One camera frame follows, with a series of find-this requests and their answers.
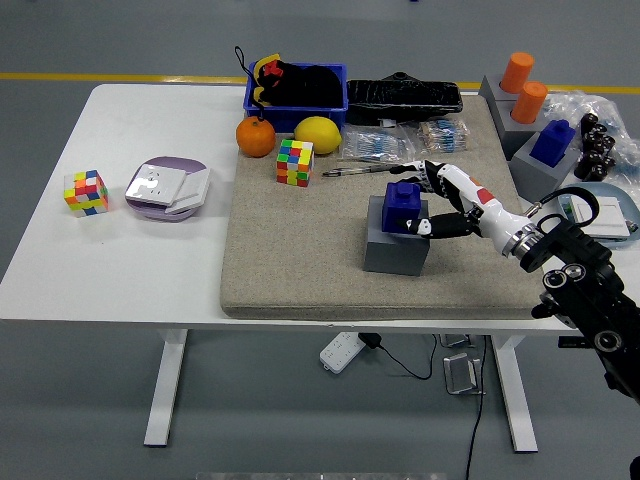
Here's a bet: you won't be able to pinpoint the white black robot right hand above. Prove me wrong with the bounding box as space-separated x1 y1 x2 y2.
389 159 526 251

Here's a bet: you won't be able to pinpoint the blue square seal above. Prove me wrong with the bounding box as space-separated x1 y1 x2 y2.
381 181 424 234
529 119 577 169

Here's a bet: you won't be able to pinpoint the grey cube seal holder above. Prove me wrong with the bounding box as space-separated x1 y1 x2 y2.
363 195 432 277
492 97 544 162
478 73 516 104
510 130 584 209

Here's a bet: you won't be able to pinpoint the orange cylinder seal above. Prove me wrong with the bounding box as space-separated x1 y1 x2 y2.
509 80 549 125
499 51 535 95

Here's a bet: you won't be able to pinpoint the clear bag brown resistors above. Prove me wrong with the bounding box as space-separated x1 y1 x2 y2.
417 119 471 156

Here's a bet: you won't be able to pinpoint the clear bag blue resistors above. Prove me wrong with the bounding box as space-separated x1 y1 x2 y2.
341 124 417 167

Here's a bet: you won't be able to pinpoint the clear ballpoint pen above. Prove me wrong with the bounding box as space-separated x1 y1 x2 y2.
322 162 401 178

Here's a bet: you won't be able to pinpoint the black plastic-wrapped long bag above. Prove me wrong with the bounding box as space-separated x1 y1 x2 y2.
344 71 464 126

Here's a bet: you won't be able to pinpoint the crumpled clear plastic bag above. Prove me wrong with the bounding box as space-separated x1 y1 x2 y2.
542 89 640 176

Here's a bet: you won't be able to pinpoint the light blue plate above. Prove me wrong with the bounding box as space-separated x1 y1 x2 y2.
557 182 640 250

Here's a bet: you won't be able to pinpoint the yellow lemon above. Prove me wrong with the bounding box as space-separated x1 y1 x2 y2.
293 115 343 155

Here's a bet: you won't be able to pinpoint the grey-brown fabric mat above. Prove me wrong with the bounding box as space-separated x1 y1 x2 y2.
219 94 551 321

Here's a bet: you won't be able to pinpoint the multicolour puzzle cube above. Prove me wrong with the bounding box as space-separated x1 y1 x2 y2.
276 138 315 188
63 169 110 219

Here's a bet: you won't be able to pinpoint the white table leg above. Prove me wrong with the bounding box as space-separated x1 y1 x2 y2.
489 333 540 454
143 328 190 448

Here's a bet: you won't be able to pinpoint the blue plastic bin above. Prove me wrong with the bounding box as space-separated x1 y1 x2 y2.
242 61 350 134

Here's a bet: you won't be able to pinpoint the white power strip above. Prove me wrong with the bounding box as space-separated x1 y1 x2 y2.
319 331 365 374

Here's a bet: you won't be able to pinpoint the black cloth pouch yellow trim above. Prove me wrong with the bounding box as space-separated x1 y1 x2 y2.
249 52 344 109

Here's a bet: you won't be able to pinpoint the orange fruit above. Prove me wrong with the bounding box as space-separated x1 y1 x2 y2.
235 116 277 159

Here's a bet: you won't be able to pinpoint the purple plate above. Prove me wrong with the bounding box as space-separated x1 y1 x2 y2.
124 156 211 224

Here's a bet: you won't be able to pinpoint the white wall switch panel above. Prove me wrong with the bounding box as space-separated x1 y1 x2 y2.
164 168 212 215
569 195 632 239

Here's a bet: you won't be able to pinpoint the small silver metal bracket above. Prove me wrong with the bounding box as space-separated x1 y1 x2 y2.
438 333 477 350

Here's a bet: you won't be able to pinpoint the large silver metal bracket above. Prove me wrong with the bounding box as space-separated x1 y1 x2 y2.
443 352 485 397

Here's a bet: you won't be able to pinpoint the black plug with cable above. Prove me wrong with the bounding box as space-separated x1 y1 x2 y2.
358 332 489 480

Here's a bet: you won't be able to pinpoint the black cord loop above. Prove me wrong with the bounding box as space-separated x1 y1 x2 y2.
233 45 266 124

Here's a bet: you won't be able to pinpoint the white wall socket panel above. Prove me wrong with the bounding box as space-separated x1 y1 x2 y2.
125 163 190 206

